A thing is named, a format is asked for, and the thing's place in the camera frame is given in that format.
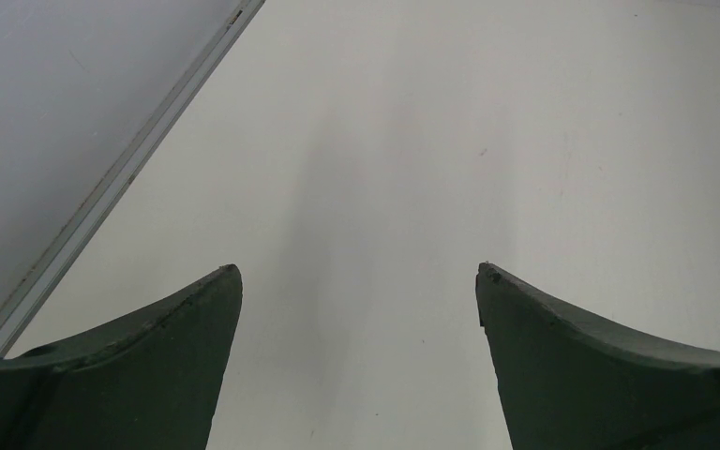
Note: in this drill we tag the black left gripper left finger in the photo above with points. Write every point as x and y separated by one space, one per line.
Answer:
147 380

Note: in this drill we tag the aluminium frame profile left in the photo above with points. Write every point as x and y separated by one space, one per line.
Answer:
88 90

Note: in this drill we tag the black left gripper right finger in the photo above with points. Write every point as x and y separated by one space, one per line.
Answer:
571 379

